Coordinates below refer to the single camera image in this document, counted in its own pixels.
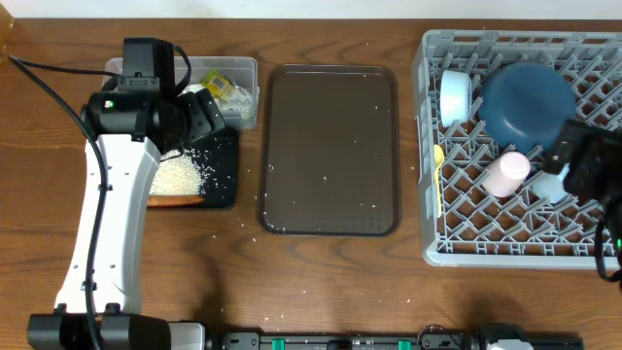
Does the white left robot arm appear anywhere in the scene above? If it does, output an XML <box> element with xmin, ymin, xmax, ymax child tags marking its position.
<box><xmin>26</xmin><ymin>38</ymin><xmax>224</xmax><ymax>349</ymax></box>

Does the green snack wrapper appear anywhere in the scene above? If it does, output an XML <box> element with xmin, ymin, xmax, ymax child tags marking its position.
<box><xmin>200</xmin><ymin>70</ymin><xmax>253</xmax><ymax>112</ymax></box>

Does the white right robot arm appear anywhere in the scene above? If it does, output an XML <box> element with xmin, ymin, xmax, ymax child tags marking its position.
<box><xmin>542</xmin><ymin>120</ymin><xmax>621</xmax><ymax>284</ymax></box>

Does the clear plastic waste bin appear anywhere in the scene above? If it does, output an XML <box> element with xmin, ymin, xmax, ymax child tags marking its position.
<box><xmin>101</xmin><ymin>56</ymin><xmax>259</xmax><ymax>131</ymax></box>

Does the light blue plastic cup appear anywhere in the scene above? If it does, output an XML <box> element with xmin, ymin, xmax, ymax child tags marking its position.
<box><xmin>532</xmin><ymin>164</ymin><xmax>570</xmax><ymax>204</ymax></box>

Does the grey dishwasher rack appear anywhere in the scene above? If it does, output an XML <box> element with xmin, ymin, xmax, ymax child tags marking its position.
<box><xmin>412</xmin><ymin>29</ymin><xmax>621</xmax><ymax>269</ymax></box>

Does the light blue rice bowl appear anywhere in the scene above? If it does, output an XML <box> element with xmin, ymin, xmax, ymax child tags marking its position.
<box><xmin>439</xmin><ymin>70</ymin><xmax>471</xmax><ymax>128</ymax></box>

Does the pile of white rice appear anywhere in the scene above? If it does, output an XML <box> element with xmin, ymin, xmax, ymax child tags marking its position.
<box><xmin>150</xmin><ymin>149</ymin><xmax>210</xmax><ymax>195</ymax></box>

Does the black waste tray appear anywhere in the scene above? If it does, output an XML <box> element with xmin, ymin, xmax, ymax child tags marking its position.
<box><xmin>145</xmin><ymin>124</ymin><xmax>240</xmax><ymax>210</ymax></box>

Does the dark blue bowl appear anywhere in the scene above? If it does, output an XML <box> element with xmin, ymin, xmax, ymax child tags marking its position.
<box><xmin>478</xmin><ymin>62</ymin><xmax>575</xmax><ymax>154</ymax></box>

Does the orange carrot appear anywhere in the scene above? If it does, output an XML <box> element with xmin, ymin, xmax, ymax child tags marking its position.
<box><xmin>147</xmin><ymin>195</ymin><xmax>204</xmax><ymax>207</ymax></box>

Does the pink plastic cup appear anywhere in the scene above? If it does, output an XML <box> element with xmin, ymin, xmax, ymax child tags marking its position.
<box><xmin>482</xmin><ymin>152</ymin><xmax>531</xmax><ymax>197</ymax></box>

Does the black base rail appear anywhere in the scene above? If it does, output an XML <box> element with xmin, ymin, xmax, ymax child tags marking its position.
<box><xmin>203</xmin><ymin>324</ymin><xmax>585</xmax><ymax>350</ymax></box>

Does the dark brown serving tray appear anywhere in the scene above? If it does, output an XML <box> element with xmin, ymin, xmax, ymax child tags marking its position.
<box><xmin>258</xmin><ymin>64</ymin><xmax>400</xmax><ymax>237</ymax></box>

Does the yellow plastic spoon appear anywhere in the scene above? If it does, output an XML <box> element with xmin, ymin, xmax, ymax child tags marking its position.
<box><xmin>433</xmin><ymin>144</ymin><xmax>445</xmax><ymax>218</ymax></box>

